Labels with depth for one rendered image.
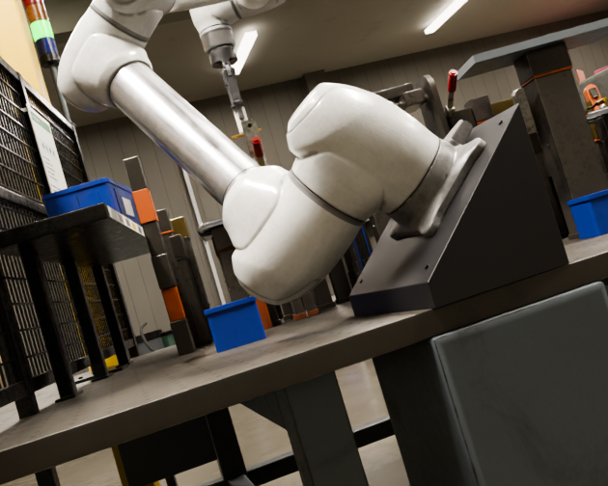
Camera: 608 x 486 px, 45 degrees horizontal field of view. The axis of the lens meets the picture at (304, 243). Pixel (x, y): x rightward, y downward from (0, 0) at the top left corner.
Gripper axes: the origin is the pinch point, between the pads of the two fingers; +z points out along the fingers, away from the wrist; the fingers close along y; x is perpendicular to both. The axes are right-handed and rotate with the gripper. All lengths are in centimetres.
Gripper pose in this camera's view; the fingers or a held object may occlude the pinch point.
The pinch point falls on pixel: (242, 121)
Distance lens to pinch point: 204.2
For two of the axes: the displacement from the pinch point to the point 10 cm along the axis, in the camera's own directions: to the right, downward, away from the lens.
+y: -0.8, 0.7, 9.9
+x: -9.5, 2.8, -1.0
